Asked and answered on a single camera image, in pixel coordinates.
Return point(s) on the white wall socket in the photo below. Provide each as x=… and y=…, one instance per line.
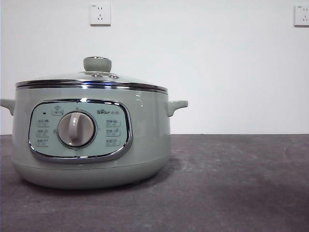
x=302, y=15
x=100, y=14

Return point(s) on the glass lid with green knob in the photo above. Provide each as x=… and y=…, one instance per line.
x=60, y=77

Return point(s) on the pale green electric cooking pot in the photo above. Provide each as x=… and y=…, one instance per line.
x=144, y=135

